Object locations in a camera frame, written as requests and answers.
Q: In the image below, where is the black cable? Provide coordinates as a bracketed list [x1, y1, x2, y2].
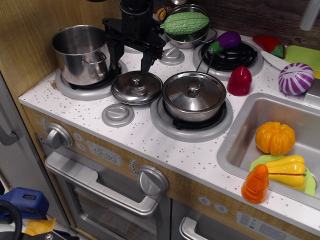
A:
[0, 199, 23, 240]

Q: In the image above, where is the green toy cutting board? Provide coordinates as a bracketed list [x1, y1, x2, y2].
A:
[284, 45, 320, 72]

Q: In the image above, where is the small steel pan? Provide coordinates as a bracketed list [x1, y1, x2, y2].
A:
[161, 48, 227, 123]

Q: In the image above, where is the yellow toy at back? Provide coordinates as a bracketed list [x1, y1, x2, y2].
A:
[156, 6, 172, 21]

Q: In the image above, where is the stove burner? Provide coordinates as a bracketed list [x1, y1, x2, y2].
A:
[192, 41, 264, 82]
[55, 60, 128, 101]
[150, 98, 233, 143]

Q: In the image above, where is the silver counter knob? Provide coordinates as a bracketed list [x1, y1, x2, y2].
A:
[101, 103, 135, 128]
[159, 46, 185, 66]

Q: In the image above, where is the back right stove burner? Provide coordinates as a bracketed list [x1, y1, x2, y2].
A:
[192, 41, 264, 82]

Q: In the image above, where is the orange toy pumpkin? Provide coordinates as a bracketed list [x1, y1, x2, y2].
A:
[255, 121, 296, 156]

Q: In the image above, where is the yellow paper scrap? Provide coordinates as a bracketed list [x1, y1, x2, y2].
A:
[23, 218, 56, 236]

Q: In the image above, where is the orange toy carrot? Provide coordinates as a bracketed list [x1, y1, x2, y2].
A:
[241, 164, 269, 204]

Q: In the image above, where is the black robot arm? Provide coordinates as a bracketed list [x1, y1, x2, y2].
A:
[102, 0, 166, 73]

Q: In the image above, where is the tall steel stock pot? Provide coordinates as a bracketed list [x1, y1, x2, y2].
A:
[51, 25, 112, 86]

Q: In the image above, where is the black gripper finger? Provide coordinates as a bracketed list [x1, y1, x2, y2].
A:
[140, 48, 157, 73]
[106, 36, 125, 64]

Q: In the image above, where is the grey fridge door handle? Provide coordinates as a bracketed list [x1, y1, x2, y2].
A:
[0, 99, 20, 147]

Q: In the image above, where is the right oven dial knob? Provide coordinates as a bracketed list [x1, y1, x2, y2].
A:
[137, 164, 170, 197]

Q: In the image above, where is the steel pot lid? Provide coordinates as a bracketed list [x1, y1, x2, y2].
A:
[111, 71, 163, 106]

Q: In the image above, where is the right cabinet door handle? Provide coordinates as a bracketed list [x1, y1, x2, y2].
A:
[179, 216, 207, 240]

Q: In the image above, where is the front right stove burner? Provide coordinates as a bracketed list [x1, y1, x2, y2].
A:
[150, 98, 233, 143]

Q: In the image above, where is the front left stove burner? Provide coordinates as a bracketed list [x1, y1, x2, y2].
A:
[55, 60, 128, 101]

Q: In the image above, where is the steel bowl at back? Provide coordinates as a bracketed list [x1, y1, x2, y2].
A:
[162, 4, 217, 49]

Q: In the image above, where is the back silver counter knob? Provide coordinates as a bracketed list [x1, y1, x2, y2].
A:
[159, 46, 185, 66]

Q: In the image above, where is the light green toy plate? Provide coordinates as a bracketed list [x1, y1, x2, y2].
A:
[250, 154, 316, 196]

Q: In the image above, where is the steel lid on pan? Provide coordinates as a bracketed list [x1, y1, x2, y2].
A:
[162, 75, 226, 112]

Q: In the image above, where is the blue device on floor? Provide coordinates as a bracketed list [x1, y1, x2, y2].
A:
[0, 187, 50, 220]

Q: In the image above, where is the left oven dial knob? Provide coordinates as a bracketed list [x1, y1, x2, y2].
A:
[46, 122, 74, 150]

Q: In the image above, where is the silver toy sink basin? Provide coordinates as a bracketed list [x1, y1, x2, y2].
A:
[217, 93, 320, 210]

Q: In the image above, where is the oven dial knob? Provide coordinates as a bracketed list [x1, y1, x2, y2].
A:
[137, 164, 170, 197]
[46, 122, 74, 150]

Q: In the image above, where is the front silver counter knob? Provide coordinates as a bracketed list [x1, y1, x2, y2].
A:
[101, 103, 135, 128]

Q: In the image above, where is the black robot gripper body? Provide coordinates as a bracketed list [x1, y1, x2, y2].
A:
[102, 18, 166, 59]

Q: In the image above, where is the purple white toy onion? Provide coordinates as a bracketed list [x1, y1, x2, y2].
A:
[278, 62, 315, 96]

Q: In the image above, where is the yellow toy banana bunch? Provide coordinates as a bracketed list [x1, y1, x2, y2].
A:
[265, 155, 306, 191]

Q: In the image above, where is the silver oven door handle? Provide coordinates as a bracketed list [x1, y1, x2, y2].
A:
[45, 152, 159, 219]

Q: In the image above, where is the green toy bitter gourd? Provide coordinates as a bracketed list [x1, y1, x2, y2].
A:
[160, 12, 210, 36]

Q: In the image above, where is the white toy knife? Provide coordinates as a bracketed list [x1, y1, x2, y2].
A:
[260, 51, 290, 71]

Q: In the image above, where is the red toy chili pepper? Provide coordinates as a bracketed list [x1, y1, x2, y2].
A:
[252, 34, 286, 59]

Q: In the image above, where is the purple toy eggplant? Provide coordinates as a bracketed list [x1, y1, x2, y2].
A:
[207, 31, 242, 55]

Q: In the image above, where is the red toy pepper half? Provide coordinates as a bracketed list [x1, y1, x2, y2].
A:
[227, 66, 253, 97]

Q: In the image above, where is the silver faucet pipe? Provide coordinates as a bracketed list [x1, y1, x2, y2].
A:
[299, 0, 320, 31]

